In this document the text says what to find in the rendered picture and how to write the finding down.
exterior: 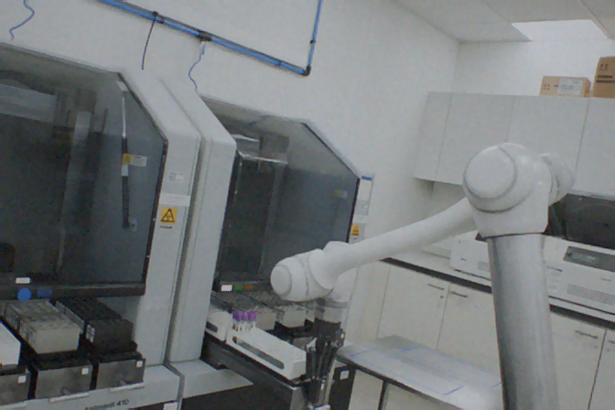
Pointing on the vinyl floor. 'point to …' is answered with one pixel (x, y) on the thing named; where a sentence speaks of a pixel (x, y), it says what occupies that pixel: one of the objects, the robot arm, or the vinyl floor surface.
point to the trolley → (422, 373)
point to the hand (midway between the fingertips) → (315, 389)
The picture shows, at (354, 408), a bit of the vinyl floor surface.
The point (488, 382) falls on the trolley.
